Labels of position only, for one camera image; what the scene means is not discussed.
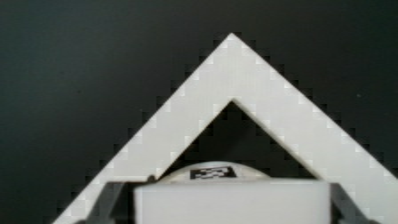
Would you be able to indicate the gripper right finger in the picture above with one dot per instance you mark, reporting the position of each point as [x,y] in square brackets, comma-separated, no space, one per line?
[345,212]

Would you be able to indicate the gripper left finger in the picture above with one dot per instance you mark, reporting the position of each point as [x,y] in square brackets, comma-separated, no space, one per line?
[112,210]

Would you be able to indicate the white stool leg with tag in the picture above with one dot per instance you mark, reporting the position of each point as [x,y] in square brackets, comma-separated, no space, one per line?
[256,202]

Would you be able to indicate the white round stool seat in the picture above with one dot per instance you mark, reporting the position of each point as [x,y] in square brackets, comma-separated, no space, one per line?
[210,171]

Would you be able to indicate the white L-shaped obstacle frame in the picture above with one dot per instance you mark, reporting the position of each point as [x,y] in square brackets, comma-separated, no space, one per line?
[237,80]

